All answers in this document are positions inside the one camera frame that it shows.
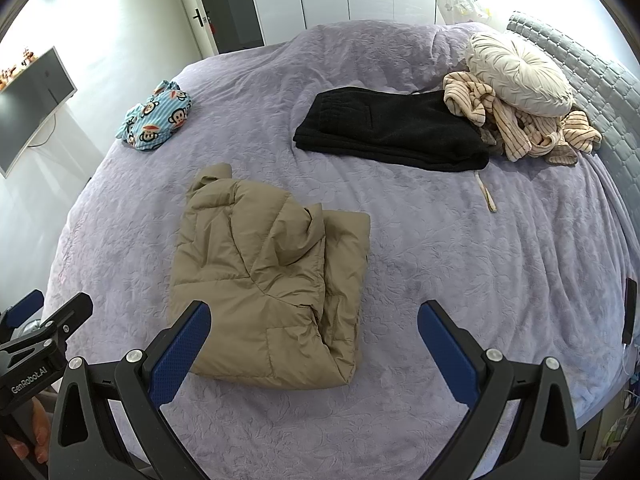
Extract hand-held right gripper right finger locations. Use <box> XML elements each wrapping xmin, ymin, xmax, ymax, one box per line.
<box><xmin>417</xmin><ymin>300</ymin><xmax>581</xmax><ymax>480</ymax></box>

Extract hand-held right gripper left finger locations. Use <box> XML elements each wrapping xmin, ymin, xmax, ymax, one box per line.
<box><xmin>48</xmin><ymin>300</ymin><xmax>212</xmax><ymax>480</ymax></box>

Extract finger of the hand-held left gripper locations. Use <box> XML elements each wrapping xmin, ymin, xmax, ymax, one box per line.
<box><xmin>42</xmin><ymin>292</ymin><xmax>94</xmax><ymax>338</ymax></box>
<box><xmin>0</xmin><ymin>288</ymin><xmax>45</xmax><ymax>333</ymax></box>

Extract beige puffer jacket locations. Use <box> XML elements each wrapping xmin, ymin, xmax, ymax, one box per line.
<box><xmin>169</xmin><ymin>162</ymin><xmax>372</xmax><ymax>391</ymax></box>

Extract person's left hand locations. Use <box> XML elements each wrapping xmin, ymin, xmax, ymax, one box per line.
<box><xmin>5</xmin><ymin>395</ymin><xmax>51</xmax><ymax>463</ymax></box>

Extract purple fleece blanket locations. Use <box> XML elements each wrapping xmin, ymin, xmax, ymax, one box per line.
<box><xmin>42</xmin><ymin>20</ymin><xmax>640</xmax><ymax>480</ymax></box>

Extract beige striped fabric belt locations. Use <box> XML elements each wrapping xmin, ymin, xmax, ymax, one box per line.
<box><xmin>475</xmin><ymin>170</ymin><xmax>498</xmax><ymax>213</ymax></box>

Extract black phone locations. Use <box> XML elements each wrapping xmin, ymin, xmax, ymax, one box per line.
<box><xmin>621</xmin><ymin>277</ymin><xmax>638</xmax><ymax>346</ymax></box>

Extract blue monkey print cloth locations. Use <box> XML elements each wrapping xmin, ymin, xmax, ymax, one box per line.
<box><xmin>116</xmin><ymin>80</ymin><xmax>193</xmax><ymax>152</ymax></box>

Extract grey knit cloth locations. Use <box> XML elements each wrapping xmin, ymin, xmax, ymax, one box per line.
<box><xmin>480</xmin><ymin>125</ymin><xmax>507</xmax><ymax>158</ymax></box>

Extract black folded garment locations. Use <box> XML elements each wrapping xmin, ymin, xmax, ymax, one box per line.
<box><xmin>293</xmin><ymin>86</ymin><xmax>491</xmax><ymax>172</ymax></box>

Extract beige striped garment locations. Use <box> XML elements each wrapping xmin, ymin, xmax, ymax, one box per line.
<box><xmin>442</xmin><ymin>71</ymin><xmax>603</xmax><ymax>166</ymax></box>

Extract small shelf figurines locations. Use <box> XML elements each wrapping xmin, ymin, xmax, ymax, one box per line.
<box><xmin>0</xmin><ymin>47</ymin><xmax>40</xmax><ymax>86</ymax></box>

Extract cream round pleated pillow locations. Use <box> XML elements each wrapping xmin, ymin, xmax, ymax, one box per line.
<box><xmin>465</xmin><ymin>32</ymin><xmax>574</xmax><ymax>118</ymax></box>

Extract grey quilted headboard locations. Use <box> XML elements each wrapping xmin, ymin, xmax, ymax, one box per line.
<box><xmin>506</xmin><ymin>10</ymin><xmax>640</xmax><ymax>181</ymax></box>

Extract white plastic bag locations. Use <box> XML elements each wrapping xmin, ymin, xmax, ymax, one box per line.
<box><xmin>436</xmin><ymin>0</ymin><xmax>493</xmax><ymax>25</ymax></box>

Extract wall monitor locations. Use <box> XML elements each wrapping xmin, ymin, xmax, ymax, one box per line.
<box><xmin>0</xmin><ymin>46</ymin><xmax>78</xmax><ymax>178</ymax></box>

